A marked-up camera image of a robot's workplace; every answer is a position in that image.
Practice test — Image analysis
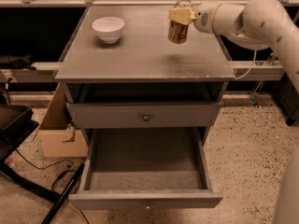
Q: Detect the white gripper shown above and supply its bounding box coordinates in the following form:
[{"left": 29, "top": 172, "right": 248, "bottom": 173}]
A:
[{"left": 169, "top": 1, "right": 245, "bottom": 37}]

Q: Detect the orange soda can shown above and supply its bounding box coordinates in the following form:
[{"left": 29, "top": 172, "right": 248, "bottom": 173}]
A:
[{"left": 168, "top": 1, "right": 191, "bottom": 44}]

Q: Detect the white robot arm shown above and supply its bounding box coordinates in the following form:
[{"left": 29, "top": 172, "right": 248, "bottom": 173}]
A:
[{"left": 168, "top": 0, "right": 299, "bottom": 224}]

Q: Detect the grey drawer cabinet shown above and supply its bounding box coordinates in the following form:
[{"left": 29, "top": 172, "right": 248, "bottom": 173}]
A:
[{"left": 56, "top": 5, "right": 234, "bottom": 209}]

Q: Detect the closed grey top drawer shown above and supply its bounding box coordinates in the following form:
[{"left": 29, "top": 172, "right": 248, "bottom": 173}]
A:
[{"left": 66, "top": 102, "right": 221, "bottom": 129}]

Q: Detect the open grey middle drawer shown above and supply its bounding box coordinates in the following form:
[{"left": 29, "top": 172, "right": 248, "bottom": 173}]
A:
[{"left": 69, "top": 128, "right": 223, "bottom": 210}]

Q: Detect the white ceramic bowl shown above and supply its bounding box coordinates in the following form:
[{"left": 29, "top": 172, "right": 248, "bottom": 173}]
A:
[{"left": 92, "top": 17, "right": 125, "bottom": 44}]

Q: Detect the cardboard box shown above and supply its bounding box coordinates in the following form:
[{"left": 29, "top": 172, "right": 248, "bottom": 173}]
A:
[{"left": 38, "top": 85, "right": 88, "bottom": 158}]

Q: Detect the black equipment stand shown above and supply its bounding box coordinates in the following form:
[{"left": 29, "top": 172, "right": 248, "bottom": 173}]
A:
[{"left": 0, "top": 104, "right": 86, "bottom": 224}]

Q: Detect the white cable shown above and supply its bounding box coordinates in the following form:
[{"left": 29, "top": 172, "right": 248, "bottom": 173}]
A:
[{"left": 233, "top": 49, "right": 258, "bottom": 80}]

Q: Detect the metal rail frame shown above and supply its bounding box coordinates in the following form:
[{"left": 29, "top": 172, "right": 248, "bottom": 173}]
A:
[{"left": 0, "top": 0, "right": 286, "bottom": 82}]

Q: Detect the black bag on rail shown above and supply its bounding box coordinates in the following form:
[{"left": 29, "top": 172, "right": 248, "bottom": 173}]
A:
[{"left": 0, "top": 55, "right": 36, "bottom": 70}]

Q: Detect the black floor cable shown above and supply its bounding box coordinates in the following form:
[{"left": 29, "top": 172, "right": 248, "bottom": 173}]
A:
[{"left": 14, "top": 148, "right": 91, "bottom": 224}]

